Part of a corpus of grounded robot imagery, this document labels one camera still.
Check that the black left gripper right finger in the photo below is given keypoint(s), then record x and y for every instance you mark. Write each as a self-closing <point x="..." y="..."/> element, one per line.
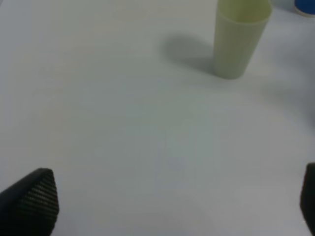
<point x="307" y="198"/>

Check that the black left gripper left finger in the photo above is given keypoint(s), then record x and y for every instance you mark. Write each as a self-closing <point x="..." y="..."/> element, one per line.
<point x="30" y="207"/>

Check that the light green plastic cup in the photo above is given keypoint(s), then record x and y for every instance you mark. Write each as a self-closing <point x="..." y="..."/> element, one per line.
<point x="238" y="30"/>

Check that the blue sleeved paper cup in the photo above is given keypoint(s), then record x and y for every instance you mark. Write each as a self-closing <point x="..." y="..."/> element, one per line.
<point x="306" y="7"/>

